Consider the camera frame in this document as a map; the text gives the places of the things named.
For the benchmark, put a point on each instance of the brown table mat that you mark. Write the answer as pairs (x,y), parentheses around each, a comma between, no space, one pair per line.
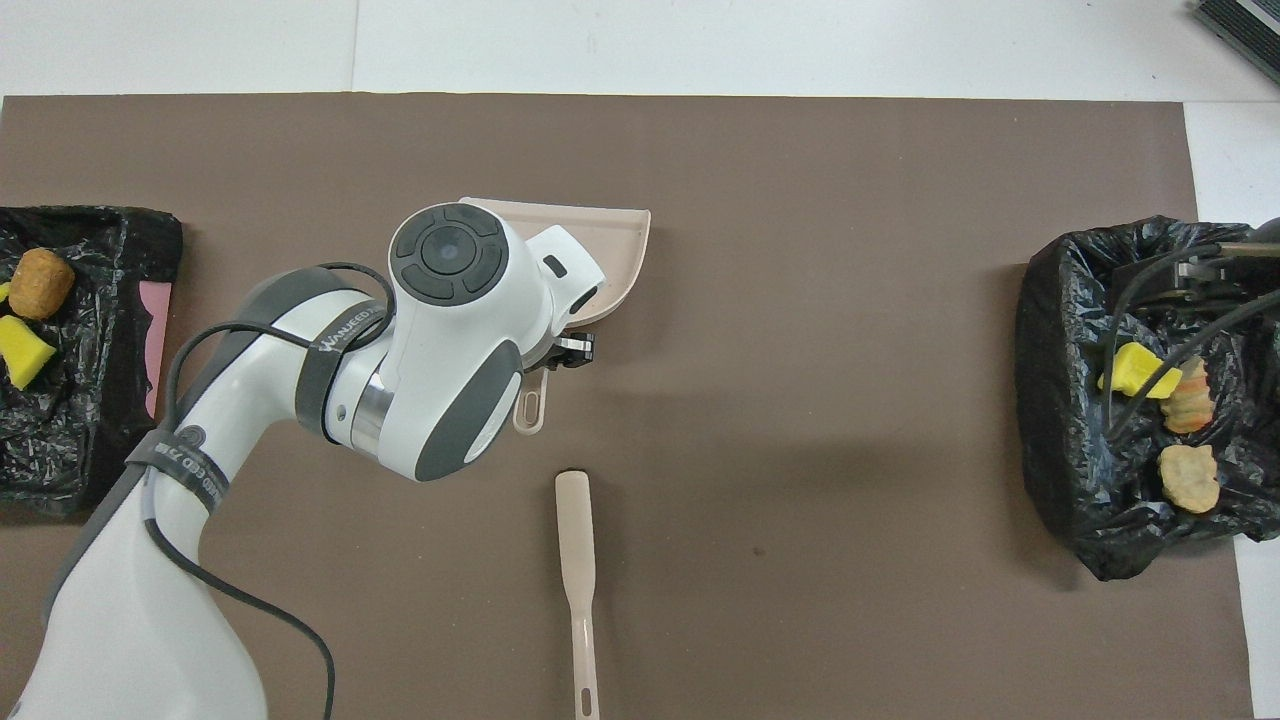
(800,160)

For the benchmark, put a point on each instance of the pale bread piece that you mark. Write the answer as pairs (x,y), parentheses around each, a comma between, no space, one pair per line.
(1188,480)

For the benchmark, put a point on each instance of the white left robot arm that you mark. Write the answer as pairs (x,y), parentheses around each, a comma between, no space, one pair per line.
(450,330)

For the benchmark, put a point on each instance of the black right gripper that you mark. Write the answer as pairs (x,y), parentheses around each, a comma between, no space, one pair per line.
(1220,278)

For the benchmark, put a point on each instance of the beige plastic dustpan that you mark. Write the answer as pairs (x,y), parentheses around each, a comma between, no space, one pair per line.
(610,260)

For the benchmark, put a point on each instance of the dark grey ribbed panel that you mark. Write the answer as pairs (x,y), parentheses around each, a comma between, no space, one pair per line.
(1250,30)

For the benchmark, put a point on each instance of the tan ridged croissant piece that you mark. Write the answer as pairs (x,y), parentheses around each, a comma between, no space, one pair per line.
(1192,405)

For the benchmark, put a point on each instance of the pink plastic bin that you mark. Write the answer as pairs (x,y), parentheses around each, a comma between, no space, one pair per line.
(155,330)

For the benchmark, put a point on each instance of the round brown crusty bread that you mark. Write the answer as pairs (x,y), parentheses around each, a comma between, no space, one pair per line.
(40,285)

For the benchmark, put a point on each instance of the notched yellow sponge piece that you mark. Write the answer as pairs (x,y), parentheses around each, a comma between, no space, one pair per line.
(22,352)

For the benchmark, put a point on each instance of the black plastic trash bag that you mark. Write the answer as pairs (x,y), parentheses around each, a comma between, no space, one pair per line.
(100,400)
(1060,450)

